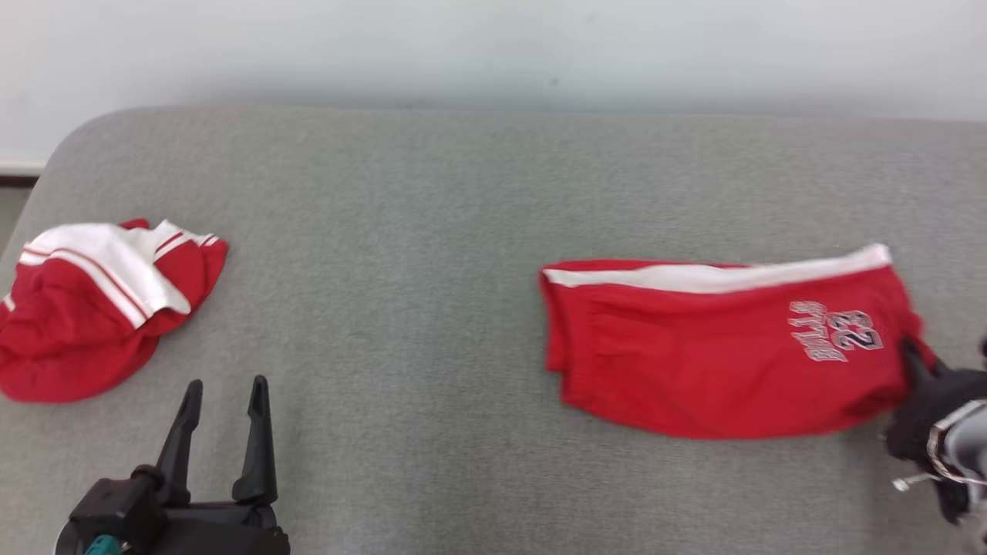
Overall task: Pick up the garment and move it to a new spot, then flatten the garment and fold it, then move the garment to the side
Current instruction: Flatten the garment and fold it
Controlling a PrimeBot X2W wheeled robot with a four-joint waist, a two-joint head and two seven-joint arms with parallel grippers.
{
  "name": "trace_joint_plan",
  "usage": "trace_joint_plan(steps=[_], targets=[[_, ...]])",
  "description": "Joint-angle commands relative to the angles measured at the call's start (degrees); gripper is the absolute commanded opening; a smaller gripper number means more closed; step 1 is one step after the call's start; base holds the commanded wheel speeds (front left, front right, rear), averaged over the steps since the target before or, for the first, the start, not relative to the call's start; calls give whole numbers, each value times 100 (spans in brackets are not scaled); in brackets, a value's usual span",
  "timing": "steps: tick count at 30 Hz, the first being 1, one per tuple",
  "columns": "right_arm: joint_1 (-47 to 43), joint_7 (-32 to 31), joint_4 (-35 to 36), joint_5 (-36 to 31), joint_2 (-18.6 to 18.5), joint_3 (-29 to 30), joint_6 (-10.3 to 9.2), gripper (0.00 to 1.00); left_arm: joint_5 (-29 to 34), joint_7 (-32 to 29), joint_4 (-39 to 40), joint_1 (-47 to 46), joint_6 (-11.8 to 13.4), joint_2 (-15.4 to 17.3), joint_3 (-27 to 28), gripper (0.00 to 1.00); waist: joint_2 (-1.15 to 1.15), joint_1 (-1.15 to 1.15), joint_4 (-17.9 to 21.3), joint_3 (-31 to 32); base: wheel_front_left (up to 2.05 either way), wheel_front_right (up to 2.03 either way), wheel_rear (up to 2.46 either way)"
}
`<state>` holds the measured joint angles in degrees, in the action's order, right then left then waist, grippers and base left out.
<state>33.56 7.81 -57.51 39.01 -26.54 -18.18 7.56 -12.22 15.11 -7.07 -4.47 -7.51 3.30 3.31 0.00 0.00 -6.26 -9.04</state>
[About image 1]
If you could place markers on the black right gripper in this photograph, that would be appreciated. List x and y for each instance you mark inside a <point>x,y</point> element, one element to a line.
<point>921,416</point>

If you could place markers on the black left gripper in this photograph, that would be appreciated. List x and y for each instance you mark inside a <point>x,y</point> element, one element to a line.
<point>216,532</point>

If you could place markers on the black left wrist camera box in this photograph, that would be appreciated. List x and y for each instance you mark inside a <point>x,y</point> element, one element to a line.
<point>112,509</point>

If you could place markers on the grey fabric sofa seat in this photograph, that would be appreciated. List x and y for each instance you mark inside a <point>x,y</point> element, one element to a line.
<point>385,231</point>

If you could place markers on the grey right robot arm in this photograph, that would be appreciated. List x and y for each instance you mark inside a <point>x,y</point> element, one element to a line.
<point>968,443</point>

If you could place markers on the red and white jersey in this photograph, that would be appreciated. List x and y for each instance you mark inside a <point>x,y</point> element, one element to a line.
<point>85,324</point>

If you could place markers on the red shorts with white stripe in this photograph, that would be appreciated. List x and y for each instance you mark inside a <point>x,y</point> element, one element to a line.
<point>694,354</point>

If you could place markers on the white skirting board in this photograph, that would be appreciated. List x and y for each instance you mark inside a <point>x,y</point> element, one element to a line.
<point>19,165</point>

